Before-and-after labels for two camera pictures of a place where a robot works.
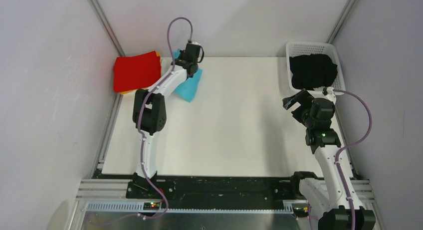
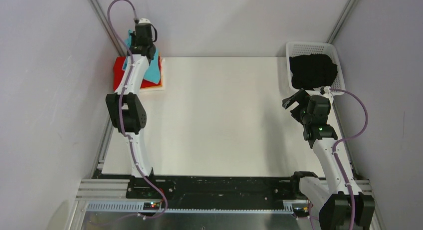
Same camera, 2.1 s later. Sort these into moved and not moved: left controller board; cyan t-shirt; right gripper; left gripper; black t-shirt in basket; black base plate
Moved: left gripper; cyan t-shirt
Not moved: black base plate; black t-shirt in basket; left controller board; right gripper
